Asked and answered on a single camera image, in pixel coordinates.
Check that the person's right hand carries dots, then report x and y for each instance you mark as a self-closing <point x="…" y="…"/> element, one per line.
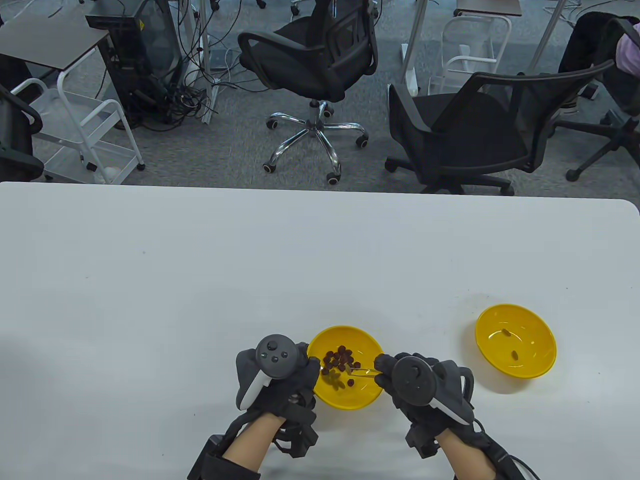
<point x="385" y="382"/>

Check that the person's left hand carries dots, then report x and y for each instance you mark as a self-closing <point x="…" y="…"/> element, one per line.
<point x="290" y="397"/>

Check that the metal tweezers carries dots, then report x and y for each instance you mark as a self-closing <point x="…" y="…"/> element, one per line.
<point x="365" y="371"/>

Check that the yellow plastic bowl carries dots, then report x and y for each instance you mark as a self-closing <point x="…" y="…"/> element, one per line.
<point x="530" y="335"/>
<point x="365" y="395"/>

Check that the pile of dark raisins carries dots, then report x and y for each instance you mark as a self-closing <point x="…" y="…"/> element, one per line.
<point x="342" y="356"/>

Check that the person's left forearm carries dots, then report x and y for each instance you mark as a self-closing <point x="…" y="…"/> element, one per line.
<point x="247" y="447"/>

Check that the person's right forearm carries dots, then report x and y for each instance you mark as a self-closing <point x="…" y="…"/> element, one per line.
<point x="465" y="457"/>

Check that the black mesh office chair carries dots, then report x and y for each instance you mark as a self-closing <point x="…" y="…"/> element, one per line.
<point x="450" y="125"/>

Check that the white power strip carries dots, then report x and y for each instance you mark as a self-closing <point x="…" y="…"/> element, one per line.
<point x="207" y="107"/>

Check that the black office chair chrome base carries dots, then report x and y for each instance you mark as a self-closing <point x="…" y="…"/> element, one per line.
<point x="300" y="60"/>

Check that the white desk leg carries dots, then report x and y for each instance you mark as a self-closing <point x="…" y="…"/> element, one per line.
<point x="417" y="30"/>
<point x="205" y="40"/>
<point x="547" y="35"/>

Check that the black computer tower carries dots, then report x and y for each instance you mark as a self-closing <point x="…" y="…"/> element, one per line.
<point x="145" y="50"/>

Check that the dark grey desk top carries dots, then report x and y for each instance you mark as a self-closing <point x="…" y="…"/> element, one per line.
<point x="487" y="6"/>
<point x="45" y="42"/>

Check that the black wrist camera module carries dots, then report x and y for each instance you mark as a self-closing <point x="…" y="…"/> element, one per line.
<point x="302" y="432"/>
<point x="422" y="442"/>

